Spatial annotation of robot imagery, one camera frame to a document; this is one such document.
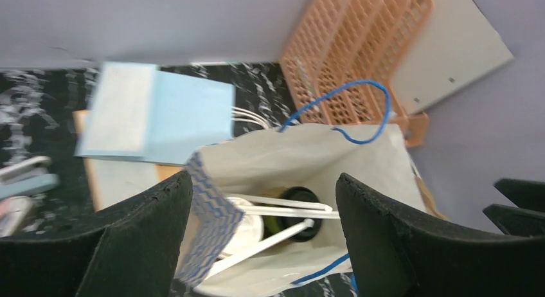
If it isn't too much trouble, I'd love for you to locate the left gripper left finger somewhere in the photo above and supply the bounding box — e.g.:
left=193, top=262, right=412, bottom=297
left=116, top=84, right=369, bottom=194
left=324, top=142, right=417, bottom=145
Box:
left=1, top=171, right=192, bottom=296

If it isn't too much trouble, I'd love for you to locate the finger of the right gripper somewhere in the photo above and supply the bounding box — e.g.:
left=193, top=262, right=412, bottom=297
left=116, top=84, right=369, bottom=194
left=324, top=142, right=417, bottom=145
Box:
left=494, top=178, right=544, bottom=213
left=483, top=204, right=544, bottom=237

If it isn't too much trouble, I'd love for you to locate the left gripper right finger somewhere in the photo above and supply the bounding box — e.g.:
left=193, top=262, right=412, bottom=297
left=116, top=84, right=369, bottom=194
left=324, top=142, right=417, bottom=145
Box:
left=335, top=173, right=544, bottom=296

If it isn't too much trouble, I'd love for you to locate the white straw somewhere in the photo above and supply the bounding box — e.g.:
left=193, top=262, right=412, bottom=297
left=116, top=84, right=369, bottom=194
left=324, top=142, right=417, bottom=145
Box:
left=239, top=206, right=340, bottom=220
left=204, top=219, right=314, bottom=280
left=227, top=194, right=333, bottom=212

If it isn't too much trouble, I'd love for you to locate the white cup lid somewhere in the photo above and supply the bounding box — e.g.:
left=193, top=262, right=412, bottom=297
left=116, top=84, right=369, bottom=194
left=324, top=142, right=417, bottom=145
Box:
left=218, top=214, right=264, bottom=260

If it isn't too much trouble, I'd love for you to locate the green cup with black lid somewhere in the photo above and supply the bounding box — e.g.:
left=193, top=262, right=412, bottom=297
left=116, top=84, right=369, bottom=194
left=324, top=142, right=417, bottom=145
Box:
left=264, top=186, right=323, bottom=244

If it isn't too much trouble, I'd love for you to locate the blue checkered paper bag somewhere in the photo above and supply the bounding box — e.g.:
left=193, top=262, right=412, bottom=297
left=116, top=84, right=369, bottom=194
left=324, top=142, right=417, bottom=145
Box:
left=174, top=119, right=439, bottom=296

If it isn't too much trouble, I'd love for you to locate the orange envelope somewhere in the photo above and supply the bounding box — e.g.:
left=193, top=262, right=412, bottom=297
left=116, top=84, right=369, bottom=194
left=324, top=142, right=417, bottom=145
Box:
left=72, top=109, right=188, bottom=213

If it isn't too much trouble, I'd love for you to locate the pink white mini stapler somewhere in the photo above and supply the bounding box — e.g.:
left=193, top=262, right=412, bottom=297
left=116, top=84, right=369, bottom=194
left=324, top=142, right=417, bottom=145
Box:
left=1, top=196, right=37, bottom=238

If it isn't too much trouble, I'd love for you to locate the light blue envelope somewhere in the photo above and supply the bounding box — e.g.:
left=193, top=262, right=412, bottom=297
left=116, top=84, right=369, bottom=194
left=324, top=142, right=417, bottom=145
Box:
left=75, top=62, right=235, bottom=165

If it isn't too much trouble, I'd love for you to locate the white board binder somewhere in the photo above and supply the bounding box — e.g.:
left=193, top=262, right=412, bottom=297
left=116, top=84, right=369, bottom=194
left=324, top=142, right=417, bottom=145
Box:
left=392, top=0, right=514, bottom=114

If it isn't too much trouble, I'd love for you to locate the peach desk file organizer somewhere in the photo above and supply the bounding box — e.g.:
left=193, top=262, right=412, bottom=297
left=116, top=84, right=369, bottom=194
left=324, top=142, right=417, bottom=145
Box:
left=279, top=0, right=434, bottom=147

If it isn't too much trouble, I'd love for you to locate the white coiled cable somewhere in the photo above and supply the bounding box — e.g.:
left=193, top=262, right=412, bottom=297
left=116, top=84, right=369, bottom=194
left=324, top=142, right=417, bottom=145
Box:
left=231, top=107, right=273, bottom=131

